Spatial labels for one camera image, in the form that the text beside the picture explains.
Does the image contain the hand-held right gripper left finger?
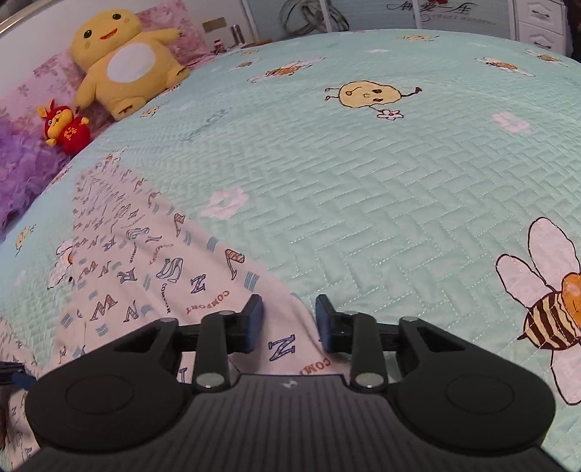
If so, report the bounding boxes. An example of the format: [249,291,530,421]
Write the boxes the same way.
[113,294,265,393]

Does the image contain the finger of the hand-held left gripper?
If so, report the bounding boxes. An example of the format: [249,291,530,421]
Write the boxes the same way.
[0,361,36,391]

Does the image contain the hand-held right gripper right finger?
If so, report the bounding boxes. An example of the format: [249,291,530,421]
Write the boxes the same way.
[315,294,466,393]

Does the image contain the letter-print pants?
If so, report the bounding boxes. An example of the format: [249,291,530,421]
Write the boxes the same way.
[0,159,355,468]

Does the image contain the bee-print quilted bedspread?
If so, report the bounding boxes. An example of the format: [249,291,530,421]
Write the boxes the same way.
[0,28,581,472]

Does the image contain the purple ruffled cushion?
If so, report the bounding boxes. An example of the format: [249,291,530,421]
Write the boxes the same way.
[0,106,98,234]

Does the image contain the red plush toy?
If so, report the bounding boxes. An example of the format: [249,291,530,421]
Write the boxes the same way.
[37,100,90,155]

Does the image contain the yellow plush toy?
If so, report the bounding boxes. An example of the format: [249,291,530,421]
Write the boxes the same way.
[70,10,191,121]

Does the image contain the pink floral pillow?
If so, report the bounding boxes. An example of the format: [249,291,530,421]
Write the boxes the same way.
[0,0,214,128]

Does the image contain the sliding-door wardrobe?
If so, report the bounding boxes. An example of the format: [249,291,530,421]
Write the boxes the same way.
[240,0,518,37]

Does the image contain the white drawer cabinet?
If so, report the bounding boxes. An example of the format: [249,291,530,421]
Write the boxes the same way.
[513,0,573,50]

